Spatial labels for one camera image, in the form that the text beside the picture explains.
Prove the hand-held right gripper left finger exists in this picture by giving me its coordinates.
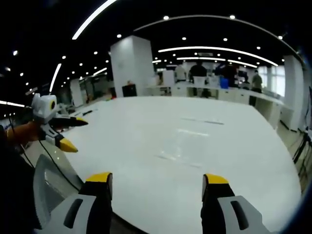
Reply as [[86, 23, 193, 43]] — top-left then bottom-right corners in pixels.
[[36, 172, 114, 234]]

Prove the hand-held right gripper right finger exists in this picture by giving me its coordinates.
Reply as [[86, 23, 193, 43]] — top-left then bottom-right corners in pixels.
[[200, 173, 272, 234]]

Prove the clear resealable bag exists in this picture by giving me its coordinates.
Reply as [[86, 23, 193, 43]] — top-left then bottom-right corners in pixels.
[[155, 117, 225, 169]]

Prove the black cabinet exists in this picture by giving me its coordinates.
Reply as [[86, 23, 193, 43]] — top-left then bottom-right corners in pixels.
[[121, 83, 137, 98]]

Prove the person's dark clothing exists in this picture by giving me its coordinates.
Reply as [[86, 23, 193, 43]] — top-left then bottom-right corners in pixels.
[[0, 143, 39, 234]]

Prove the black tripod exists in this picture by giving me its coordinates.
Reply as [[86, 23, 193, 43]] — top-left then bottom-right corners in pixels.
[[292, 126, 312, 180]]

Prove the long white counter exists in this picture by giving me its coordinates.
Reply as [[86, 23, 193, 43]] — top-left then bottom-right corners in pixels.
[[145, 84, 294, 130]]

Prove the white box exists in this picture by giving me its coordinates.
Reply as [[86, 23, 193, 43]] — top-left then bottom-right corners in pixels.
[[194, 76, 211, 86]]

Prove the black cable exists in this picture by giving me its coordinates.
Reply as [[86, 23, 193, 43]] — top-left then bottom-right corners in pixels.
[[39, 139, 80, 192]]

